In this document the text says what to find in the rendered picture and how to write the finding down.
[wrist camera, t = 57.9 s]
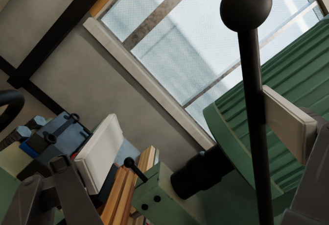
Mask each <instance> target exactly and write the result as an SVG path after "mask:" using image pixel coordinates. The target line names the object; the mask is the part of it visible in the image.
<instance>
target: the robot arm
mask: <svg viewBox="0 0 329 225"><path fill-rule="evenodd" d="M262 88H263V100H264V112H265V123H266V124H267V125H268V126H269V127H270V128H271V130H272V131H273V132H274V133H275V134H276V135H277V137H278V138H279V139H280V140H281V141H282V142H283V144H284V145H285V146H286V147H287V148H288V149H289V151H290V152H291V153H292V154H293V155H294V156H295V158H296V159H297V160H298V161H299V162H300V164H301V165H303V166H305V170H304V172H303V175H302V178H301V180H300V183H299V186H298V188H297V191H296V193H295V196H294V199H293V201H292V204H291V207H290V208H286V209H285V211H284V213H283V215H282V218H281V221H280V223H279V225H329V122H328V121H327V120H325V119H324V118H322V117H321V116H319V115H318V114H316V113H315V112H313V111H312V110H310V109H308V108H305V107H296V106H295V105H293V104H292V103H291V102H289V101H288V100H286V99H285V98H284V97H282V96H281V95H279V94H278V93H277V92H275V91H274V90H272V89H271V88H270V87H268V86H267V85H263V86H262ZM123 140H124V138H123V135H122V132H121V129H120V126H119V123H118V120H117V117H116V114H109V115H108V116H107V118H106V119H105V120H104V122H103V123H102V124H101V125H100V127H99V128H98V129H97V131H96V132H95V133H94V135H93V136H92V137H91V138H90V140H89V141H88V142H87V143H86V144H85V145H84V146H82V147H81V148H80V149H79V151H78V152H77V153H76V154H75V156H74V157H73V158H72V159H71V160H70V159H69V156H68V155H67V154H61V155H58V156H56V157H54V158H52V159H51V160H49V161H48V163H47V167H48V169H49V171H50V172H51V174H52V176H51V177H48V178H45V179H42V178H41V176H40V175H32V176H30V177H27V178H26V179H24V180H23V181H22V182H21V183H20V184H19V186H18V188H17V190H16V192H15V194H14V196H13V198H12V201H11V203H10V205H9V207H8V210H7V212H6V214H5V216H4V219H3V221H2V223H1V225H53V224H54V217H55V210H56V207H57V206H59V205H61V207H62V210H63V213H64V217H65V220H66V223H67V225H104V223H103V221H102V219H101V218H100V216H99V214H98V212H97V210H96V208H95V206H94V204H93V203H92V201H91V199H90V197H89V195H88V193H89V194H90V195H95V194H98V193H99V191H100V189H101V187H102V185H103V183H104V181H105V179H106V176H107V174H108V172H109V170H110V168H111V166H112V164H113V161H114V159H115V157H116V155H117V153H118V151H119V149H120V146H121V144H122V142H123ZM85 188H86V189H87V191H88V193H87V191H86V189H85Z"/></svg>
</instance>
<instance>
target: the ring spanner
mask: <svg viewBox="0 0 329 225"><path fill-rule="evenodd" d="M73 116H76V117H77V119H75V118H74V117H73ZM70 117H71V118H70V119H69V120H68V121H67V122H65V123H64V124H63V125H62V126H61V127H59V128H58V129H57V130H56V131H55V132H54V133H52V134H51V133H48V134H46V135H45V136H44V140H45V142H46V143H48V144H55V143H56V142H57V137H58V136H59V135H60V134H61V133H62V132H63V131H64V130H65V129H67V128H68V127H69V126H70V125H71V124H72V123H73V122H78V121H80V117H79V116H78V115H77V114H76V113H71V115H70ZM48 137H52V138H53V140H54V141H50V140H49V139H48Z"/></svg>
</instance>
